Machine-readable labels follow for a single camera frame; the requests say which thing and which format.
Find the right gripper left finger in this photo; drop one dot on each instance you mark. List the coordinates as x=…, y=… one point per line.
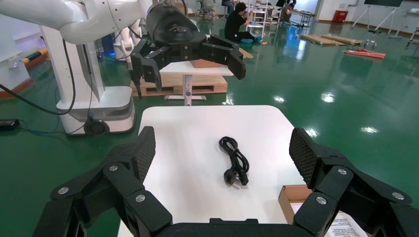
x=124, y=183

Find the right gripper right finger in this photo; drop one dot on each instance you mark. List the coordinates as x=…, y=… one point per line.
x=330, y=183

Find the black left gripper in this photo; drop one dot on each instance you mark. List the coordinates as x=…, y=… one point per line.
x=173, y=29

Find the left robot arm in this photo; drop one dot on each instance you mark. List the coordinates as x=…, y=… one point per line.
x=82, y=19

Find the brown cardboard box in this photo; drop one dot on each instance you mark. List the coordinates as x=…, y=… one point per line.
x=288, y=199

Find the small brown carton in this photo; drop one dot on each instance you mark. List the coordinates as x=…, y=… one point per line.
x=204, y=64

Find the wooden pallet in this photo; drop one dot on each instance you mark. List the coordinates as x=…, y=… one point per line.
x=209, y=86

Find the white printed manual sheet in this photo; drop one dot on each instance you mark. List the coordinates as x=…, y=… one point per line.
x=343, y=227

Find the seated person in black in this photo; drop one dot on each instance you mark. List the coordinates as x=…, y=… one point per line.
x=234, y=24

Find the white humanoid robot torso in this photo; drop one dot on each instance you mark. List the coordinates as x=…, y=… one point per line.
x=126, y=42

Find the white wheeled robot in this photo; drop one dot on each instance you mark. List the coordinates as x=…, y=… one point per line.
x=108, y=108

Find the white metal shelf rack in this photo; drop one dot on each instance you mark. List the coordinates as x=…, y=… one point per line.
x=262, y=11

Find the crouching person in dark clothes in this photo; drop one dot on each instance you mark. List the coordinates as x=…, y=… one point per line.
x=288, y=13

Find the black power brick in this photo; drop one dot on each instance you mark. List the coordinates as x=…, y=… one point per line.
x=8, y=124

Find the flat cardboard plank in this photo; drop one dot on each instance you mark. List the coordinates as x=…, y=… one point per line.
x=343, y=39
x=319, y=40

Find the red flat panel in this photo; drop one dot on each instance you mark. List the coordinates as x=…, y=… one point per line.
x=366, y=54

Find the yellow and black foam roll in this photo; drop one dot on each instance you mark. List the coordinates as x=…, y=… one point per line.
x=36, y=55

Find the white machine with orange base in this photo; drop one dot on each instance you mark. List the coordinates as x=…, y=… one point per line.
x=13, y=72

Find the black screen on white tripod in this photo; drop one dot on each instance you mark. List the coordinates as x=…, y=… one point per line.
x=383, y=2

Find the white pedestal desk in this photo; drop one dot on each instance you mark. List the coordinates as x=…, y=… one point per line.
x=209, y=70

